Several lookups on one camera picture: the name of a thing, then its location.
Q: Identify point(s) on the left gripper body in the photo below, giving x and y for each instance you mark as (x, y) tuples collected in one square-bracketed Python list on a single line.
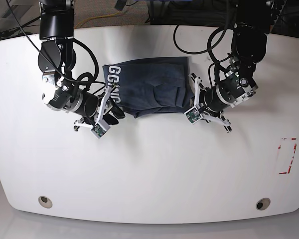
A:
[(199, 101)]

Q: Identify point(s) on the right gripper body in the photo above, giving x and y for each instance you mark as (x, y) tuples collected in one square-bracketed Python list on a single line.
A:
[(91, 108)]

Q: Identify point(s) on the dark blue T-shirt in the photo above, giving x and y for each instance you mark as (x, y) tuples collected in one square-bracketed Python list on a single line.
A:
[(151, 85)]

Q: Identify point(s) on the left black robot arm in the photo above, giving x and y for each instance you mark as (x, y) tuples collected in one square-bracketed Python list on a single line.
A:
[(234, 84)]

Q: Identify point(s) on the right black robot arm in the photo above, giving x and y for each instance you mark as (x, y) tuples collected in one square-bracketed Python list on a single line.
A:
[(56, 61)]

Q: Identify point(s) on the red tape rectangle marking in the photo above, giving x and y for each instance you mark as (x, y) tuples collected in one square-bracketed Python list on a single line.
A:
[(285, 156)]

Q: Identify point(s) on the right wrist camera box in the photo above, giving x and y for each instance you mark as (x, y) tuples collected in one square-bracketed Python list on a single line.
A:
[(99, 129)]

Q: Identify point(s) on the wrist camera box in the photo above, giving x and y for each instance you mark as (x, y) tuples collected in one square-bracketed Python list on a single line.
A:
[(193, 115), (99, 129)]

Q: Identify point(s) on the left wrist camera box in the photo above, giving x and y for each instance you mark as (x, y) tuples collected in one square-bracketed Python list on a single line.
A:
[(193, 115)]

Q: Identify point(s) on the left table cable grommet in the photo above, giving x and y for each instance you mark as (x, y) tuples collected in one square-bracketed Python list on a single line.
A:
[(45, 202)]

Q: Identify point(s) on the table cable grommet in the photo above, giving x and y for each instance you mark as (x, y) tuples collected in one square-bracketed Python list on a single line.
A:
[(45, 202), (263, 204)]

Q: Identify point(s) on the right table cable grommet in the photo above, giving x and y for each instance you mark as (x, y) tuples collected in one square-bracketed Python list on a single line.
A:
[(263, 204)]

